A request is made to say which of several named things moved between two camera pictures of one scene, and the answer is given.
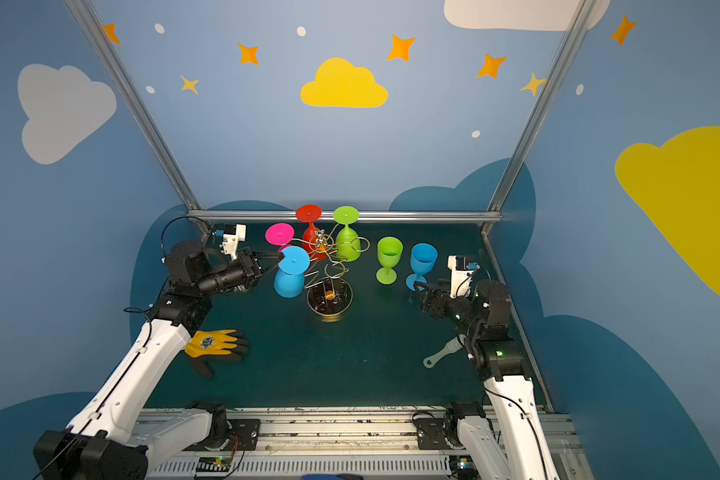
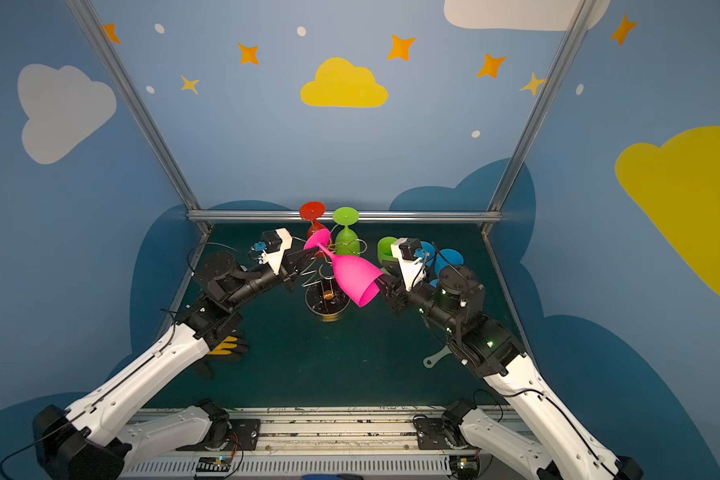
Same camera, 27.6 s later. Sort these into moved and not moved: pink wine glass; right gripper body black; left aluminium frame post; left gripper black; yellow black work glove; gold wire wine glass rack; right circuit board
Moved: right gripper body black; left gripper black; pink wine glass
Not moved: gold wire wine glass rack; yellow black work glove; right circuit board; left aluminium frame post
